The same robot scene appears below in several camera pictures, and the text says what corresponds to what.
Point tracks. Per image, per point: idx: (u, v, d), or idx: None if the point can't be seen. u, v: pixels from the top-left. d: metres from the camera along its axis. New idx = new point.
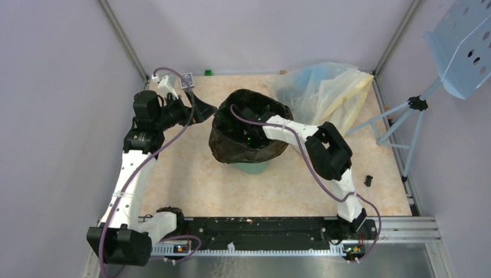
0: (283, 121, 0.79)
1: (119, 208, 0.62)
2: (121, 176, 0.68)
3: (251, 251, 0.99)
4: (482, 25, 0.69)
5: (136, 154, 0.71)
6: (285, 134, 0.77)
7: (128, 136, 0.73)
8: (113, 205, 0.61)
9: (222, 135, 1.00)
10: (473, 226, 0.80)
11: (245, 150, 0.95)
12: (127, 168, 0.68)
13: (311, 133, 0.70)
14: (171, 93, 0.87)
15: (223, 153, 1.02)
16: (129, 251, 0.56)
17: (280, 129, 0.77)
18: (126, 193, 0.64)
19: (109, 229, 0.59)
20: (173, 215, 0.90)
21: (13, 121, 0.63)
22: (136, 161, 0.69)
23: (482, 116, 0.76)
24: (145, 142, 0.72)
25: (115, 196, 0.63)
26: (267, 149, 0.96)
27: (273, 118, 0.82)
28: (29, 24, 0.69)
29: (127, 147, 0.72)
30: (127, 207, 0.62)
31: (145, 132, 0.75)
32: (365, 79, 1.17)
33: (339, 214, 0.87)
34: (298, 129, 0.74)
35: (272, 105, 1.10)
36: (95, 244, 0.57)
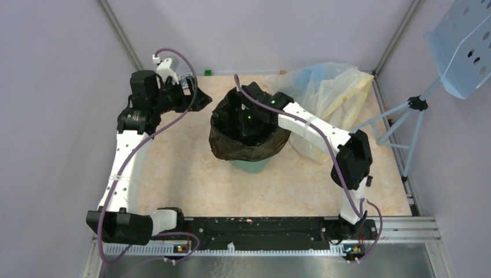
0: (307, 117, 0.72)
1: (117, 192, 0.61)
2: (117, 158, 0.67)
3: (251, 251, 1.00)
4: (482, 25, 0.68)
5: (132, 135, 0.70)
6: (305, 131, 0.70)
7: (122, 115, 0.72)
8: (110, 188, 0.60)
9: (219, 132, 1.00)
10: (473, 227, 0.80)
11: (241, 146, 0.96)
12: (123, 149, 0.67)
13: (343, 143, 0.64)
14: (172, 77, 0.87)
15: (222, 150, 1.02)
16: (129, 233, 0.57)
17: (301, 124, 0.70)
18: (123, 176, 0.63)
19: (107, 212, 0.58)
20: (173, 212, 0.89)
21: (13, 121, 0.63)
22: (132, 143, 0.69)
23: (482, 117, 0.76)
24: (139, 122, 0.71)
25: (112, 179, 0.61)
26: (263, 147, 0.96)
27: (295, 108, 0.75)
28: (28, 24, 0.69)
29: (122, 128, 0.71)
30: (125, 191, 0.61)
31: (140, 111, 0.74)
32: (365, 79, 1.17)
33: (341, 215, 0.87)
34: (326, 131, 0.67)
35: None
36: (94, 226, 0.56)
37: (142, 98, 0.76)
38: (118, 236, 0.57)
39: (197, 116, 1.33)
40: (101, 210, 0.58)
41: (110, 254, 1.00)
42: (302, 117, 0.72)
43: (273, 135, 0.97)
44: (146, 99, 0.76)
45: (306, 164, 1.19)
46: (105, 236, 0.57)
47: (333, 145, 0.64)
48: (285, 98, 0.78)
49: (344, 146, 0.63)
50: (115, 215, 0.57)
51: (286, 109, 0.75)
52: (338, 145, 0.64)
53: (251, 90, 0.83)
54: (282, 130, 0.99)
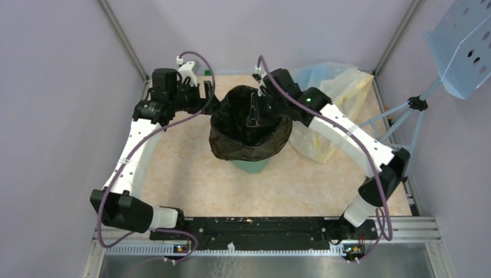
0: (348, 125, 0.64)
1: (123, 175, 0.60)
2: (128, 143, 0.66)
3: (251, 251, 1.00)
4: (482, 25, 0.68)
5: (145, 123, 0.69)
6: (343, 141, 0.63)
7: (139, 105, 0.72)
8: (117, 169, 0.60)
9: (219, 132, 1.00)
10: (473, 227, 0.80)
11: (242, 147, 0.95)
12: (135, 136, 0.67)
13: (385, 162, 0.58)
14: (190, 78, 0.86)
15: (222, 149, 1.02)
16: (129, 219, 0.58)
17: (341, 133, 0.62)
18: (131, 160, 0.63)
19: (112, 194, 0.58)
20: (175, 213, 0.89)
21: (14, 122, 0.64)
22: (145, 131, 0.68)
23: (482, 117, 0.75)
24: (154, 113, 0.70)
25: (120, 161, 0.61)
26: (264, 147, 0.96)
27: (333, 110, 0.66)
28: (29, 24, 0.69)
29: (137, 116, 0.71)
30: (131, 174, 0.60)
31: (157, 102, 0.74)
32: (365, 79, 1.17)
33: (345, 216, 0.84)
34: (367, 145, 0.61)
35: None
36: (96, 205, 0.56)
37: (160, 91, 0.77)
38: (119, 220, 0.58)
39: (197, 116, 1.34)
40: (105, 190, 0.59)
41: (110, 254, 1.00)
42: (341, 123, 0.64)
43: (274, 136, 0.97)
44: (164, 93, 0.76)
45: (306, 164, 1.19)
46: (105, 218, 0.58)
47: (375, 162, 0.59)
48: (322, 97, 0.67)
49: (387, 165, 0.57)
50: (118, 197, 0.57)
51: (323, 112, 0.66)
52: (381, 164, 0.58)
53: (283, 81, 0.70)
54: (281, 129, 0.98)
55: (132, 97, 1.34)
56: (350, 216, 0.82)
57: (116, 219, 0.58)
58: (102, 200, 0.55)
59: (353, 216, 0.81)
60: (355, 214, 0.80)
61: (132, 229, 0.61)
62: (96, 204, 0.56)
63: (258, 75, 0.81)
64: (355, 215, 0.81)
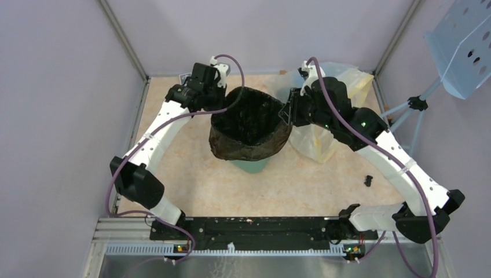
0: (404, 158, 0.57)
1: (144, 149, 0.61)
2: (155, 121, 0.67)
3: (251, 251, 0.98)
4: (482, 25, 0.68)
5: (174, 105, 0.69)
6: (396, 175, 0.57)
7: (173, 87, 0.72)
8: (139, 143, 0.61)
9: (219, 131, 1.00)
10: (473, 226, 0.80)
11: (241, 146, 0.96)
12: (162, 116, 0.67)
13: (440, 205, 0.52)
14: (221, 80, 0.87)
15: (220, 149, 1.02)
16: (140, 191, 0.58)
17: (396, 167, 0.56)
18: (155, 136, 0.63)
19: (129, 164, 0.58)
20: (178, 211, 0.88)
21: (14, 123, 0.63)
22: (173, 113, 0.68)
23: (482, 116, 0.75)
24: (185, 98, 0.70)
25: (144, 136, 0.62)
26: (263, 147, 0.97)
27: (388, 141, 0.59)
28: (28, 24, 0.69)
29: (169, 98, 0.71)
30: (151, 150, 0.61)
31: (190, 89, 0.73)
32: (365, 79, 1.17)
33: (351, 219, 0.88)
34: (422, 185, 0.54)
35: (270, 102, 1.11)
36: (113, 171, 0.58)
37: (197, 81, 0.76)
38: (131, 191, 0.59)
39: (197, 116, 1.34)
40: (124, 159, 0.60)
41: (111, 254, 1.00)
42: (397, 156, 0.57)
43: (274, 136, 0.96)
44: (199, 83, 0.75)
45: (306, 164, 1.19)
46: (119, 186, 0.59)
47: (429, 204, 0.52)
48: (378, 123, 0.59)
49: (442, 209, 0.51)
50: (134, 168, 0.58)
51: (378, 141, 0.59)
52: (436, 208, 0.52)
53: (338, 99, 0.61)
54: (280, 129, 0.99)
55: (132, 97, 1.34)
56: (354, 220, 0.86)
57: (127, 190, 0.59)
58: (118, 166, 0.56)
59: (358, 220, 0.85)
60: (361, 219, 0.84)
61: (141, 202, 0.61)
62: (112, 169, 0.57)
63: (305, 71, 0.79)
64: (360, 220, 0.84)
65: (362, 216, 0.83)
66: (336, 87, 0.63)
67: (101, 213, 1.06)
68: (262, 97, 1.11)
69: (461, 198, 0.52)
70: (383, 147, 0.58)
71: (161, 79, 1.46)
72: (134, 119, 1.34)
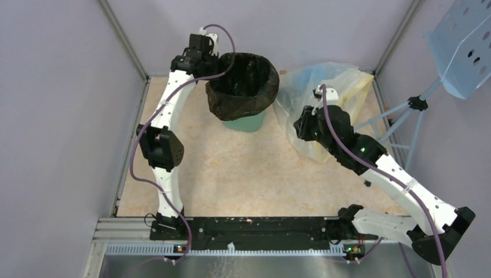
0: (405, 178, 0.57)
1: (162, 114, 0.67)
2: (165, 90, 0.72)
3: (251, 251, 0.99)
4: (482, 25, 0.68)
5: (180, 74, 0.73)
6: (400, 196, 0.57)
7: (175, 59, 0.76)
8: (158, 109, 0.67)
9: (220, 95, 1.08)
10: (473, 226, 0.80)
11: (246, 101, 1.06)
12: (172, 83, 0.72)
13: (449, 222, 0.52)
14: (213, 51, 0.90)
15: (225, 112, 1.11)
16: (165, 153, 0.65)
17: (398, 187, 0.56)
18: (169, 102, 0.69)
19: (153, 128, 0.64)
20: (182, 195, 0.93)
21: (13, 124, 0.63)
22: (181, 80, 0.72)
23: (483, 116, 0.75)
24: (189, 65, 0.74)
25: (160, 103, 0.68)
26: (264, 97, 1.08)
27: (388, 162, 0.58)
28: (28, 24, 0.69)
29: (173, 68, 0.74)
30: (169, 114, 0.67)
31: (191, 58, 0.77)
32: (365, 79, 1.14)
33: (354, 222, 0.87)
34: (427, 204, 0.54)
35: (256, 61, 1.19)
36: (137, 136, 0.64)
37: (194, 51, 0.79)
38: (156, 154, 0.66)
39: (197, 116, 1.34)
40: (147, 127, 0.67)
41: (111, 253, 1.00)
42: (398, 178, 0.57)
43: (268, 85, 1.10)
44: (197, 52, 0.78)
45: (306, 164, 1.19)
46: (146, 150, 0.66)
47: (436, 222, 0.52)
48: (377, 147, 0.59)
49: (450, 227, 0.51)
50: (156, 131, 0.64)
51: (378, 164, 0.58)
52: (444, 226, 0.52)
53: (341, 128, 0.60)
54: (273, 77, 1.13)
55: (132, 97, 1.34)
56: (358, 224, 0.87)
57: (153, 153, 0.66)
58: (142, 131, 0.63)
59: (362, 225, 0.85)
60: (366, 225, 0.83)
61: (167, 164, 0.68)
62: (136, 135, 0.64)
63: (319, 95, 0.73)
64: (365, 225, 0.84)
65: (367, 225, 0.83)
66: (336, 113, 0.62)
67: (101, 213, 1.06)
68: (246, 57, 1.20)
69: (470, 216, 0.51)
70: (383, 169, 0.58)
71: (161, 79, 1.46)
72: (134, 119, 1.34)
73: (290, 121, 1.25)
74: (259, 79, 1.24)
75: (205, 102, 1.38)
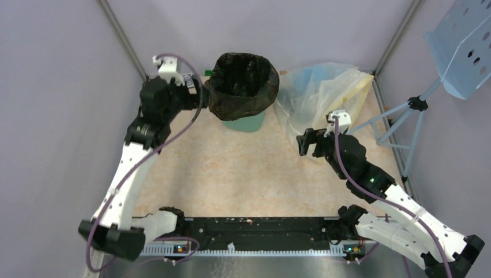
0: (413, 207, 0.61)
1: (113, 206, 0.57)
2: (118, 170, 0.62)
3: (251, 251, 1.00)
4: (482, 25, 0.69)
5: (137, 148, 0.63)
6: (409, 224, 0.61)
7: (131, 126, 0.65)
8: (106, 201, 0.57)
9: (220, 95, 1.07)
10: (473, 227, 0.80)
11: (246, 101, 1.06)
12: (125, 163, 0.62)
13: (458, 251, 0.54)
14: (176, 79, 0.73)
15: (226, 112, 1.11)
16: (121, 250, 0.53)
17: (407, 216, 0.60)
18: (121, 190, 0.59)
19: (100, 226, 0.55)
20: (174, 214, 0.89)
21: (13, 123, 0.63)
22: (136, 157, 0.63)
23: (483, 116, 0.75)
24: (147, 136, 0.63)
25: (109, 192, 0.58)
26: (264, 97, 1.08)
27: (398, 192, 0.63)
28: (27, 22, 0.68)
29: (129, 139, 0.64)
30: (120, 205, 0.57)
31: (150, 124, 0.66)
32: (365, 79, 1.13)
33: (357, 227, 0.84)
34: (436, 232, 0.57)
35: (256, 61, 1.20)
36: (85, 234, 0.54)
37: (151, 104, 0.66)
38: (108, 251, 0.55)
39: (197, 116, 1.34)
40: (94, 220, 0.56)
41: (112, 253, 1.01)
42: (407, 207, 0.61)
43: (267, 86, 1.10)
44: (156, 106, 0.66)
45: (306, 164, 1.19)
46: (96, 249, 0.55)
47: (446, 250, 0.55)
48: (386, 178, 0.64)
49: (461, 256, 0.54)
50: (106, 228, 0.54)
51: (387, 194, 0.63)
52: (454, 254, 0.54)
53: (358, 160, 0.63)
54: (273, 78, 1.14)
55: (132, 97, 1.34)
56: (361, 228, 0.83)
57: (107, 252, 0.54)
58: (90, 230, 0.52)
59: (365, 231, 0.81)
60: (370, 232, 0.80)
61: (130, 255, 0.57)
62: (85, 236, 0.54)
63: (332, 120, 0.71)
64: (370, 233, 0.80)
65: (373, 234, 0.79)
66: (350, 143, 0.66)
67: None
68: (246, 57, 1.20)
69: (480, 245, 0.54)
70: (392, 200, 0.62)
71: None
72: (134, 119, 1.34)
73: (290, 121, 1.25)
74: (259, 79, 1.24)
75: (205, 102, 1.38)
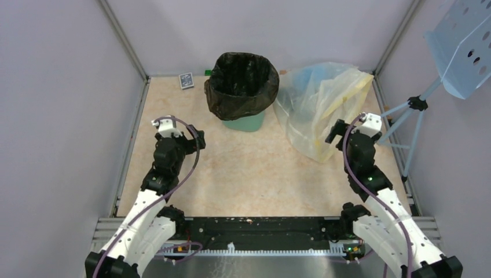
0: (400, 212, 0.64)
1: (121, 240, 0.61)
2: (131, 211, 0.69)
3: (251, 251, 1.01)
4: (482, 25, 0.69)
5: (150, 194, 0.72)
6: (391, 226, 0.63)
7: (147, 178, 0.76)
8: (117, 235, 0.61)
9: (220, 95, 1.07)
10: (473, 227, 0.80)
11: (246, 100, 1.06)
12: (138, 205, 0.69)
13: (429, 261, 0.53)
14: (174, 132, 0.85)
15: (225, 112, 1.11)
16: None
17: (391, 217, 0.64)
18: (132, 226, 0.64)
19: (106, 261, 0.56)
20: (172, 222, 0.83)
21: (13, 123, 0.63)
22: (149, 201, 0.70)
23: (483, 116, 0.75)
24: (160, 185, 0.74)
25: (121, 227, 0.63)
26: (264, 96, 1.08)
27: (389, 196, 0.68)
28: (27, 22, 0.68)
29: (145, 186, 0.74)
30: (128, 240, 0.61)
31: (162, 174, 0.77)
32: (365, 79, 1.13)
33: (354, 225, 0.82)
34: (413, 238, 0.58)
35: (256, 61, 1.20)
36: (90, 272, 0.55)
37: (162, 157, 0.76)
38: None
39: (197, 116, 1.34)
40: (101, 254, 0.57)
41: None
42: (394, 209, 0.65)
43: (267, 85, 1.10)
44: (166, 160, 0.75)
45: (306, 164, 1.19)
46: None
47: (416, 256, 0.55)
48: (384, 180, 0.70)
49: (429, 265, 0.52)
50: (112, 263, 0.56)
51: (380, 193, 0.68)
52: (422, 261, 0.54)
53: (363, 157, 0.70)
54: (273, 77, 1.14)
55: (131, 97, 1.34)
56: (356, 226, 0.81)
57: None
58: (97, 264, 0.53)
59: (361, 230, 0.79)
60: (365, 233, 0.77)
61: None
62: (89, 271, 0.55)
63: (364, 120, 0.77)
64: (363, 233, 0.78)
65: (366, 236, 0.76)
66: (364, 143, 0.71)
67: (101, 213, 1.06)
68: (246, 57, 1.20)
69: (455, 263, 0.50)
70: (382, 200, 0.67)
71: (161, 79, 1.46)
72: (134, 119, 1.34)
73: (290, 121, 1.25)
74: (259, 79, 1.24)
75: (205, 101, 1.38)
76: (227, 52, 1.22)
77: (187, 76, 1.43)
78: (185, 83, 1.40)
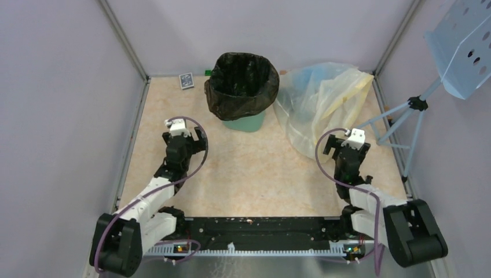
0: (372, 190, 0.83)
1: (135, 208, 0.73)
2: (145, 190, 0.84)
3: (251, 251, 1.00)
4: (482, 25, 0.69)
5: (162, 179, 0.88)
6: (367, 199, 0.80)
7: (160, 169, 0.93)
8: (131, 203, 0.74)
9: (220, 96, 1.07)
10: (473, 227, 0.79)
11: (246, 101, 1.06)
12: (151, 186, 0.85)
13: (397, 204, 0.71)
14: (184, 132, 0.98)
15: (225, 112, 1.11)
16: (120, 250, 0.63)
17: (364, 194, 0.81)
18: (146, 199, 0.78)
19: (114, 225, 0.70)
20: (174, 218, 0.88)
21: (12, 123, 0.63)
22: (161, 183, 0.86)
23: (483, 116, 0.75)
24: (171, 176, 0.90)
25: (136, 198, 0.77)
26: (264, 96, 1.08)
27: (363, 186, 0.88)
28: (26, 22, 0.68)
29: (157, 175, 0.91)
30: (140, 209, 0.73)
31: (173, 167, 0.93)
32: (365, 79, 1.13)
33: (354, 223, 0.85)
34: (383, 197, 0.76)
35: (256, 61, 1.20)
36: (99, 231, 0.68)
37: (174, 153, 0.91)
38: (109, 257, 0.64)
39: (197, 116, 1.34)
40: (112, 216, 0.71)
41: None
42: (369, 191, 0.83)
43: (267, 85, 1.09)
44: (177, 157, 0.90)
45: (306, 164, 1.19)
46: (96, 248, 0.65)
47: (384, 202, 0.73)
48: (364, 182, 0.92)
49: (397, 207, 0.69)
50: (123, 223, 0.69)
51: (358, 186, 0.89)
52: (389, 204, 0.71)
53: (349, 168, 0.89)
54: (273, 77, 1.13)
55: (131, 98, 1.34)
56: (354, 220, 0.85)
57: (105, 257, 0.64)
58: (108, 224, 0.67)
59: (357, 222, 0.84)
60: (361, 223, 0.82)
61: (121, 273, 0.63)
62: (100, 229, 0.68)
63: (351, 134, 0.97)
64: (360, 223, 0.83)
65: (362, 225, 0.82)
66: (350, 156, 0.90)
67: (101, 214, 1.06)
68: (246, 57, 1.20)
69: (420, 204, 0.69)
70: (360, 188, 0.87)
71: (161, 79, 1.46)
72: (134, 119, 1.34)
73: (290, 121, 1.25)
74: (259, 79, 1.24)
75: (205, 101, 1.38)
76: (227, 52, 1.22)
77: (187, 76, 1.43)
78: (186, 83, 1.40)
